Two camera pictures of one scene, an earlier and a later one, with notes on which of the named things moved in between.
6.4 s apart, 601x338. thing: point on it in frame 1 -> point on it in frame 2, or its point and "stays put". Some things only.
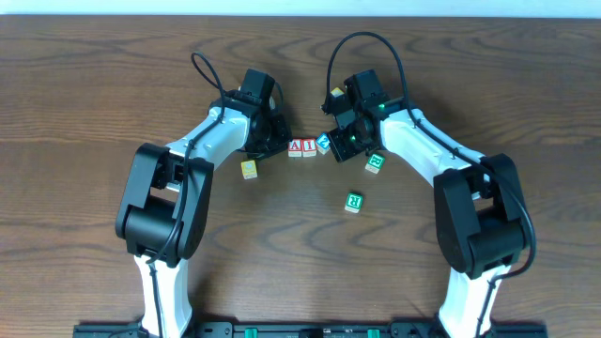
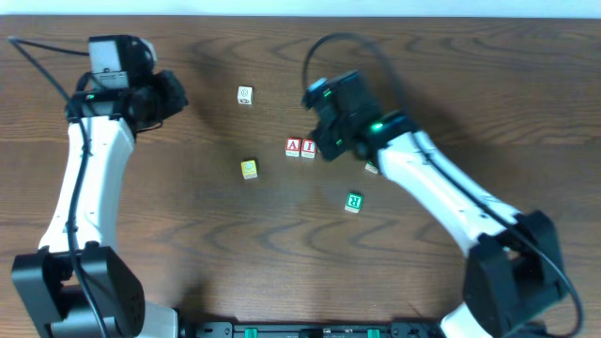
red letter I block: x=308 y=147 stays put
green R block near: x=353 y=202 stays put
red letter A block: x=295 y=147 stays put
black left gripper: x=278 y=136 -> x=169 y=97
